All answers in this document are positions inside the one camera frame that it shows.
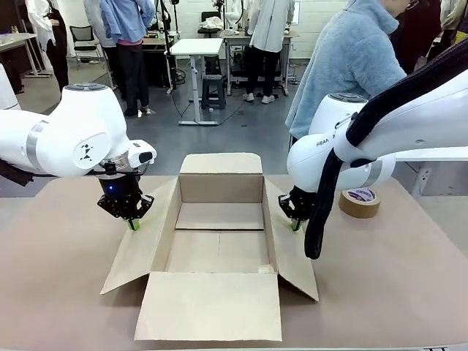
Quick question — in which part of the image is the grey table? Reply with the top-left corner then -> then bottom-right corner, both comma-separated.
0,32 -> 52,78

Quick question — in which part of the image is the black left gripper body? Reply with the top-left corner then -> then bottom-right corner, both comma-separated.
97,168 -> 144,219

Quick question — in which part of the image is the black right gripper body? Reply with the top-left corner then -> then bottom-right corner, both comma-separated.
288,186 -> 320,222

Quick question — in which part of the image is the brown cardboard box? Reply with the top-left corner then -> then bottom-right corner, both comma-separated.
100,152 -> 320,341

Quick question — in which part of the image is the person in dark brown coat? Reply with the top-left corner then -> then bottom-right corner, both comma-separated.
389,0 -> 468,74

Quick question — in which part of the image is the person in white lab coat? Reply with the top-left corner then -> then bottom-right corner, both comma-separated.
243,0 -> 295,105

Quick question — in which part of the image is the black mesh office chair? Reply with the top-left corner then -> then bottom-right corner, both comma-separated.
69,24 -> 105,70

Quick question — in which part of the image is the person in blue fleece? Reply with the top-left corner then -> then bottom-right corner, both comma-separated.
284,0 -> 409,140

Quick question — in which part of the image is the person in long white coat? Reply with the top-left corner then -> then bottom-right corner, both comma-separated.
25,0 -> 70,94

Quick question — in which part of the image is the grey workbench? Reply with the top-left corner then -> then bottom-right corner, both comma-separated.
219,29 -> 301,97

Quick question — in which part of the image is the brown packing tape roll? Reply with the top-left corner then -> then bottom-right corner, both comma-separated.
338,189 -> 382,219

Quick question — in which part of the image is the black step stool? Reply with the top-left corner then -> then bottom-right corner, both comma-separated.
200,75 -> 227,110

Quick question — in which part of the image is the person in blue shirt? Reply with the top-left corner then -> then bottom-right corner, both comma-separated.
83,0 -> 156,117

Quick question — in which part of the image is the white standing desk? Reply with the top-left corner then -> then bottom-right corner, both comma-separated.
170,37 -> 224,127

